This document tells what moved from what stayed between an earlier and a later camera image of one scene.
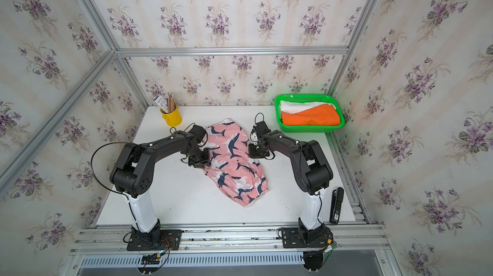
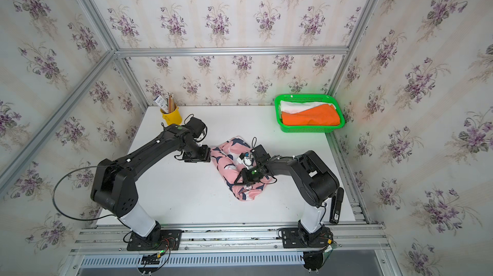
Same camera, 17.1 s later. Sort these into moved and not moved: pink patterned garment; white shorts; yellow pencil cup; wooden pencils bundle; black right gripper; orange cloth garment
Moved: pink patterned garment; black right gripper
Not moved: white shorts; wooden pencils bundle; yellow pencil cup; orange cloth garment
